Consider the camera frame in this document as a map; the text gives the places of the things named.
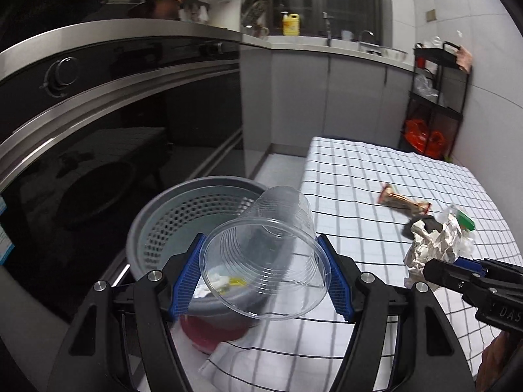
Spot pink cloth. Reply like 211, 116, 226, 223
455, 47, 475, 75

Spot pot lid rack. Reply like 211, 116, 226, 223
240, 0, 270, 37

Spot brown wok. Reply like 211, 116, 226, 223
128, 0, 182, 19

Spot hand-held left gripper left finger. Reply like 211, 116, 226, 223
47, 233, 207, 392

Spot yellow detergent bottle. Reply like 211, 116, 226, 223
282, 11, 302, 37

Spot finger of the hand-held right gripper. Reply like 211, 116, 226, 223
454, 255, 523, 280
424, 259, 487, 300

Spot clear plastic cup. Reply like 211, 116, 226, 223
203, 186, 332, 320

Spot black shelf rack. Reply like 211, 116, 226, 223
399, 41, 475, 160

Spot clear plastic bag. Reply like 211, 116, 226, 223
439, 204, 475, 262

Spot white paper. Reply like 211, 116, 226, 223
404, 214, 464, 288

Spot white tissue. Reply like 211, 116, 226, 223
202, 271, 231, 295

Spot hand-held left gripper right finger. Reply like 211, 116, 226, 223
316, 235, 477, 392

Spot black kitchen counter unit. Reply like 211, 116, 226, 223
0, 18, 246, 323

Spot red snack wrapper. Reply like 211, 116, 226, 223
377, 183, 433, 216

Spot white black checked tablecloth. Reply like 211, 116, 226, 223
199, 136, 523, 392

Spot grey kitchen cabinets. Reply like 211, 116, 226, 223
240, 35, 415, 180

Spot dark grey cloth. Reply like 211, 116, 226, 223
402, 214, 444, 239

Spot grey perforated basket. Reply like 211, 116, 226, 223
126, 175, 287, 331

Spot bundle of clear bags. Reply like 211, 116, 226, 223
414, 75, 444, 103

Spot person's right hand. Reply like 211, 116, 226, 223
479, 330, 523, 390

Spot orange plastic bag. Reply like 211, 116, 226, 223
402, 118, 446, 158

